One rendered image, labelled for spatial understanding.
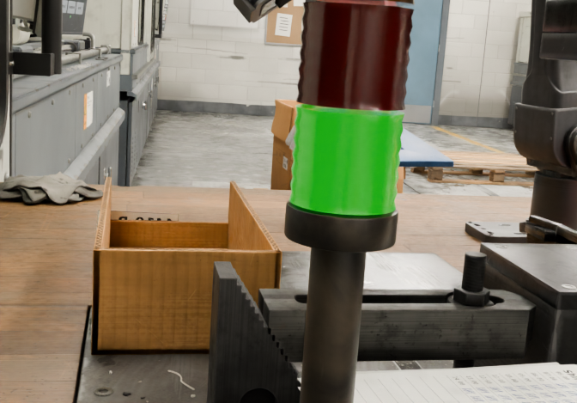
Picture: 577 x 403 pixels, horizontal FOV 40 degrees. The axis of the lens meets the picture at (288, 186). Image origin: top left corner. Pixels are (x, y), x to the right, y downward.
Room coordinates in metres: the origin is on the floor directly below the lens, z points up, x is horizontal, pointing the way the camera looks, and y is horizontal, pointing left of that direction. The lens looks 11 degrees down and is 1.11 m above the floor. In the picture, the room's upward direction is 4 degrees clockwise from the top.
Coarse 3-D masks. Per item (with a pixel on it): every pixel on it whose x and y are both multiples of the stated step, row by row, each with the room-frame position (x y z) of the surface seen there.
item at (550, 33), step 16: (560, 0) 0.49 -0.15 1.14; (576, 0) 0.47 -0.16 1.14; (544, 16) 0.51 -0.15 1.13; (560, 16) 0.49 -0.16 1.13; (576, 16) 0.47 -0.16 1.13; (544, 32) 0.51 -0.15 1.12; (560, 32) 0.49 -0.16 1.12; (576, 32) 0.47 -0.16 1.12; (544, 48) 0.50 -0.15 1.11; (560, 48) 0.48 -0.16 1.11; (576, 48) 0.47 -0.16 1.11
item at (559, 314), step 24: (504, 288) 0.47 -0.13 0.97; (552, 312) 0.41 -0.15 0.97; (576, 312) 0.41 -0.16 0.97; (552, 336) 0.41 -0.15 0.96; (576, 336) 0.41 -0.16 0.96; (480, 360) 0.49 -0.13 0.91; (504, 360) 0.45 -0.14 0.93; (528, 360) 0.43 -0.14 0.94; (552, 360) 0.41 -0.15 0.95; (576, 360) 0.41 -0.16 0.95
